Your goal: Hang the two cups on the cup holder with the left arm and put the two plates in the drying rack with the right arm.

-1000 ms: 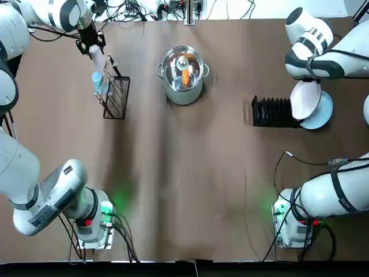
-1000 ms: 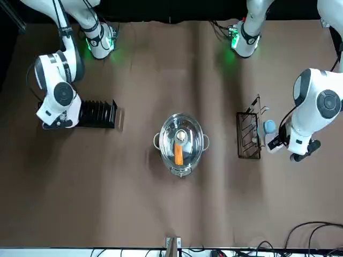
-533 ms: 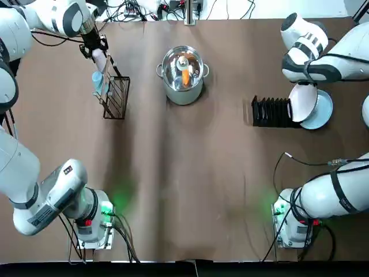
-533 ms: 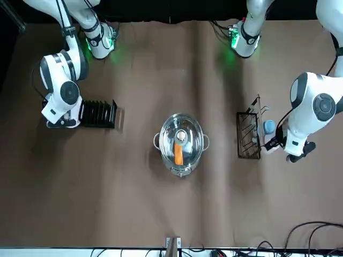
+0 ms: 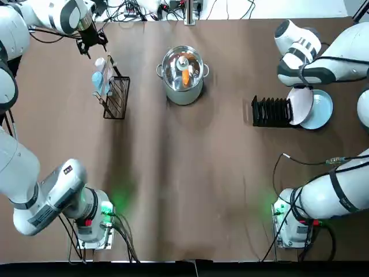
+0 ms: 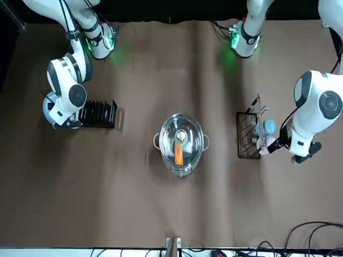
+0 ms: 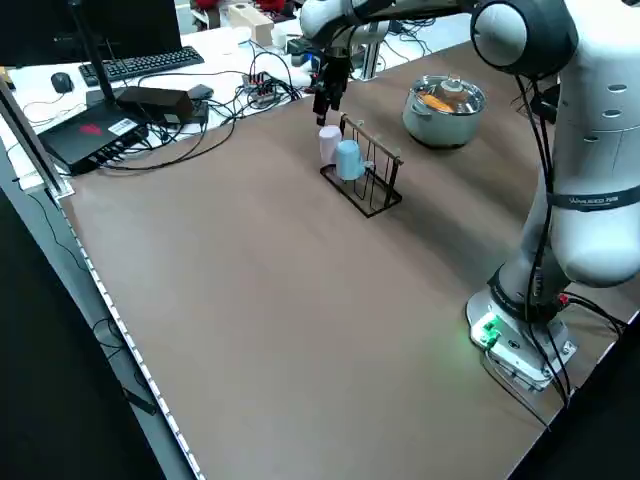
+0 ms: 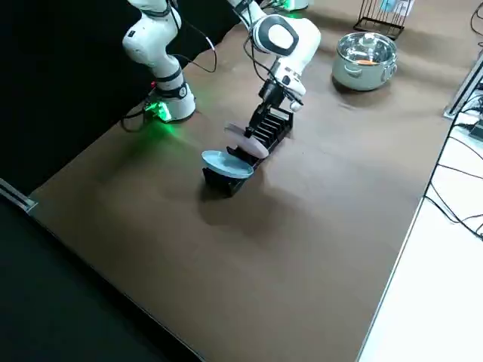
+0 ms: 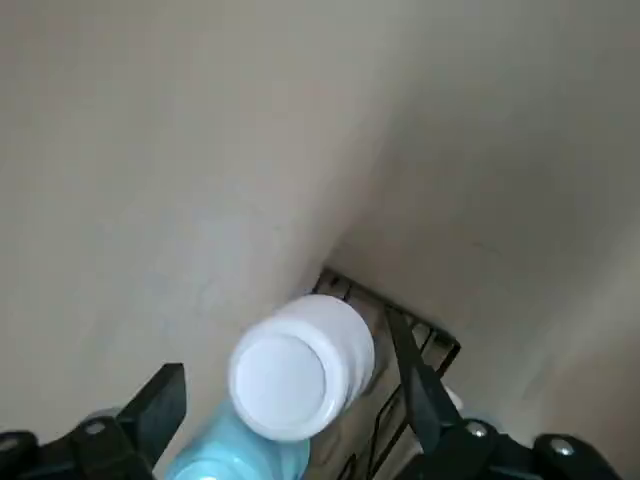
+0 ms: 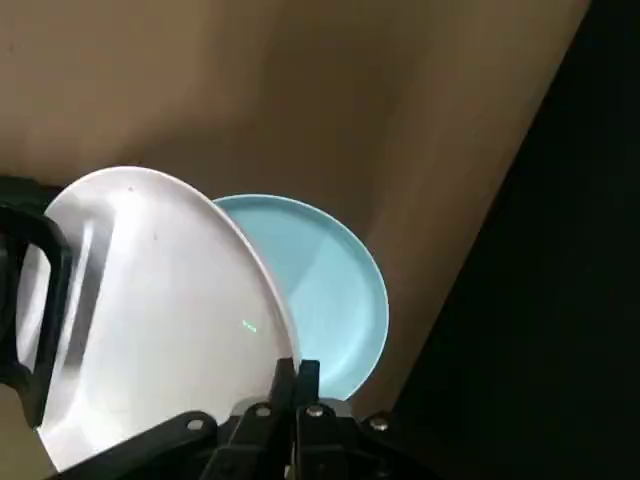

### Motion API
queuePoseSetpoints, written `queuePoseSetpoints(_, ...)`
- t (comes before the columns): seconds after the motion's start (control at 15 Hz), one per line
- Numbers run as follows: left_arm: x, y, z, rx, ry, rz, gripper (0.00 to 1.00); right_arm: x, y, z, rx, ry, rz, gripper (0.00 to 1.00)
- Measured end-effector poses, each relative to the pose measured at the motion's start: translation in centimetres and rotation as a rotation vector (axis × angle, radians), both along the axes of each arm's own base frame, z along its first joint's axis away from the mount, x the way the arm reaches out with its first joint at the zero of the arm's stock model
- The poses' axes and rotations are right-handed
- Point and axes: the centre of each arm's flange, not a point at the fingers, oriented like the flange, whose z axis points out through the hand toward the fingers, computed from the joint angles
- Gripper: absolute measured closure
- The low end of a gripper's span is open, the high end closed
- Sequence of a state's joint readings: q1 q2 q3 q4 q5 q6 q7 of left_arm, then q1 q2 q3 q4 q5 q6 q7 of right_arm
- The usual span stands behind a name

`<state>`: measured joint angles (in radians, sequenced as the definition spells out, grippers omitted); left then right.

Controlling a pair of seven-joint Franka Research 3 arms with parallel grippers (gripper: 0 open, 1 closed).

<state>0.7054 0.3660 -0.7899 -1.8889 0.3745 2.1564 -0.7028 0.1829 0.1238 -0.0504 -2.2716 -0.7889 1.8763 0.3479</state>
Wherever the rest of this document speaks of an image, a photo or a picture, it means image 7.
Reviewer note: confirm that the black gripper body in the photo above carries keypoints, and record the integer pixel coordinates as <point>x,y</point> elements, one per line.
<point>332,75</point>

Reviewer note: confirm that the pale pink cup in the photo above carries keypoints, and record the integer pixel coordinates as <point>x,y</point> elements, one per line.
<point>328,145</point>

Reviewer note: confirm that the light blue cup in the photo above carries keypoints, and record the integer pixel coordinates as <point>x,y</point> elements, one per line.
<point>348,162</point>

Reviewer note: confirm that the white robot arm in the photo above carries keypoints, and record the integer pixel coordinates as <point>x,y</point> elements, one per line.
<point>590,150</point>

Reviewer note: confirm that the small white cup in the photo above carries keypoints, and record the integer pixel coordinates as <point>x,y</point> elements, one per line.
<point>279,36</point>

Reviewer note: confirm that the black plate drying rack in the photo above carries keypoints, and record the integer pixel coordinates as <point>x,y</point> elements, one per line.
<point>545,107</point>

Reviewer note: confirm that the hub with red plugs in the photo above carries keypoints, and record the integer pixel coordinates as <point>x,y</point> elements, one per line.
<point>262,87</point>

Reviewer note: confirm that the wooden box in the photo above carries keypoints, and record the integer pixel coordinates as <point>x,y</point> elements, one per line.
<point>252,22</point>

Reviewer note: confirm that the orange carrot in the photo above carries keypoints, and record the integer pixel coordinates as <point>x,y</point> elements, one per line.
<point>436,103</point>

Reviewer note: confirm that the steel pot with glass lid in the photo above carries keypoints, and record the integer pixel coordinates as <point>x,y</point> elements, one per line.
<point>440,127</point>

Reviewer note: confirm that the black power brick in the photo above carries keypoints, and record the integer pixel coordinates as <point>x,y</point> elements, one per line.
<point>155,100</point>

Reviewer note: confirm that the black keyboard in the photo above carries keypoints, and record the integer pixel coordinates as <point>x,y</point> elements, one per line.
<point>145,62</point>

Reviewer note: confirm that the black computer monitor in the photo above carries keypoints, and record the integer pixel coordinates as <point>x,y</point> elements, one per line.
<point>125,25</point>

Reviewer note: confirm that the black box with red logo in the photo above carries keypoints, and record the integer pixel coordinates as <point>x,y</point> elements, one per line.
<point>85,137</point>

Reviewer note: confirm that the black computer mouse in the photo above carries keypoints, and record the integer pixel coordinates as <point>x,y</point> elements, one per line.
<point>61,82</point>

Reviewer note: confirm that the aluminium table corner profile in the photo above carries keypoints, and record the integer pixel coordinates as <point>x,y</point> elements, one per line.
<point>35,150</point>

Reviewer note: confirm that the aluminium frame post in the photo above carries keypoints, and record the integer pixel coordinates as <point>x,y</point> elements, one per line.
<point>372,55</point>

